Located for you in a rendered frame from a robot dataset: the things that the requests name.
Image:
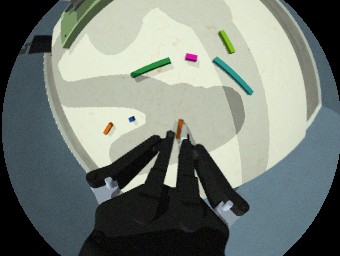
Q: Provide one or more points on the lime green rod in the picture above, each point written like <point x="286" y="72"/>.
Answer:
<point x="226" y="41"/>

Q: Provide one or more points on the turquoise rod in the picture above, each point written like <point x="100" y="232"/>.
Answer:
<point x="234" y="75"/>

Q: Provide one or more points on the small magenta block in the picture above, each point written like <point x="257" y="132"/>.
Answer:
<point x="191" y="57"/>

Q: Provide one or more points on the dark green rod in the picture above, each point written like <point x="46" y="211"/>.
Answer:
<point x="150" y="67"/>

